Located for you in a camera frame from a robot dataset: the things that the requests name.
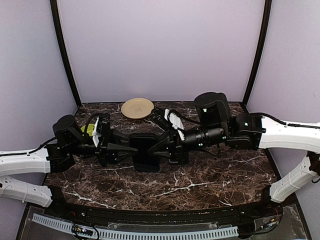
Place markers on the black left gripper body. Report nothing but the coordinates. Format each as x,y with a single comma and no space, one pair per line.
100,152

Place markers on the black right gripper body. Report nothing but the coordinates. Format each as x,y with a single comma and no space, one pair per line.
212,135

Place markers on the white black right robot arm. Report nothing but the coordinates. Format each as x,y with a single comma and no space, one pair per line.
246,131

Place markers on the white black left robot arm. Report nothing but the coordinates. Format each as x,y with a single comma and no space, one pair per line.
56,155

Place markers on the beige ceramic plate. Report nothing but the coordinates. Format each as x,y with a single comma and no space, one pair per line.
137,108

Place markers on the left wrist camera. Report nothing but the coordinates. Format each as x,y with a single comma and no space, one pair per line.
101,127

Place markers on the black right corner post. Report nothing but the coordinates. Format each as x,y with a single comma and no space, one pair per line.
259,52

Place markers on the black corner post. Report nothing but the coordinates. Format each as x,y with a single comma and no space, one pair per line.
63,51
259,52

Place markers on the white slotted cable duct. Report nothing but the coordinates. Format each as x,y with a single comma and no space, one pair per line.
119,231

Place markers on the black front rail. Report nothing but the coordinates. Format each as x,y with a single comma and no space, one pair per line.
234,215

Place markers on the black left corner post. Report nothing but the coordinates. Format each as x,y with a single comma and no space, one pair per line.
63,51

